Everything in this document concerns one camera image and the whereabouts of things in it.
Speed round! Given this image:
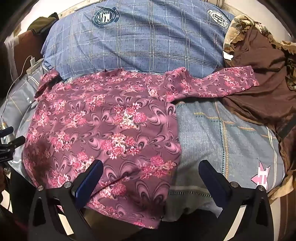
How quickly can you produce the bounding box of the green cloth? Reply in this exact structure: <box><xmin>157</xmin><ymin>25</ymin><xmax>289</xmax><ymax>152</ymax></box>
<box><xmin>30</xmin><ymin>13</ymin><xmax>59</xmax><ymax>35</ymax></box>

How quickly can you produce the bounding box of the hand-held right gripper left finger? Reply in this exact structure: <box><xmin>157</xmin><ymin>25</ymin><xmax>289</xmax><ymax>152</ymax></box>
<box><xmin>28</xmin><ymin>159</ymin><xmax>104</xmax><ymax>241</ymax></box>

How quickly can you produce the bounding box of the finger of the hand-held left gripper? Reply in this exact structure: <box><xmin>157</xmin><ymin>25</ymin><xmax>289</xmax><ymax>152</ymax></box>
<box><xmin>0</xmin><ymin>136</ymin><xmax>26</xmax><ymax>149</ymax></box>
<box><xmin>0</xmin><ymin>126</ymin><xmax>14</xmax><ymax>138</ymax></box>

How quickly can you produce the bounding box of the white power strip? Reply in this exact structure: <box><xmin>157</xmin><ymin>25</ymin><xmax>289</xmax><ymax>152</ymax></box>
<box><xmin>26</xmin><ymin>59</ymin><xmax>45</xmax><ymax>75</ymax></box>

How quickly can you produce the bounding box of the brown cloth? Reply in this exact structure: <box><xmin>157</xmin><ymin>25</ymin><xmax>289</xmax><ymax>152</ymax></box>
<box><xmin>220</xmin><ymin>27</ymin><xmax>296</xmax><ymax>179</ymax></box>

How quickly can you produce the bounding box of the brown wooden headboard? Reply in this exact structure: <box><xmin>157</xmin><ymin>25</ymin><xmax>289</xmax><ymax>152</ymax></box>
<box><xmin>13</xmin><ymin>30</ymin><xmax>48</xmax><ymax>78</ymax></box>

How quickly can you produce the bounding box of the blue plaid pillow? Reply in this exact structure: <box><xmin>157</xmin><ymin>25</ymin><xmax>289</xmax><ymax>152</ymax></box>
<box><xmin>41</xmin><ymin>0</ymin><xmax>236</xmax><ymax>80</ymax></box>

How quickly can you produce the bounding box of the black strap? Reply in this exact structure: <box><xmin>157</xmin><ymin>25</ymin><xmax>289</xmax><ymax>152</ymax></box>
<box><xmin>278</xmin><ymin>120</ymin><xmax>296</xmax><ymax>140</ymax></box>

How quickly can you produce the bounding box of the white cloth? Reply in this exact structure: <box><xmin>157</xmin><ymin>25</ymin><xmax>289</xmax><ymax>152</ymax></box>
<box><xmin>4</xmin><ymin>34</ymin><xmax>22</xmax><ymax>69</ymax></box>

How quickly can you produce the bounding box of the grey checked bed sheet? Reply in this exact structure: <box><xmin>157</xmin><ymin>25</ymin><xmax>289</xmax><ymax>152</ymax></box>
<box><xmin>0</xmin><ymin>65</ymin><xmax>285</xmax><ymax>220</ymax></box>

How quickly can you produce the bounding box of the pink floral shirt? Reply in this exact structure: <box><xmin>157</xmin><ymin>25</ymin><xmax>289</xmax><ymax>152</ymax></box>
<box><xmin>23</xmin><ymin>66</ymin><xmax>260</xmax><ymax>230</ymax></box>

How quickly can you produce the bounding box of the white charger cable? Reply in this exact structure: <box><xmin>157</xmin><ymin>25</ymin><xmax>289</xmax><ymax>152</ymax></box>
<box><xmin>0</xmin><ymin>55</ymin><xmax>32</xmax><ymax>123</ymax></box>

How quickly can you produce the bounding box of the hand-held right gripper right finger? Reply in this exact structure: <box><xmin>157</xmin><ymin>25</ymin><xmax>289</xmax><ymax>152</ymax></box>
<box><xmin>198</xmin><ymin>160</ymin><xmax>274</xmax><ymax>241</ymax></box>

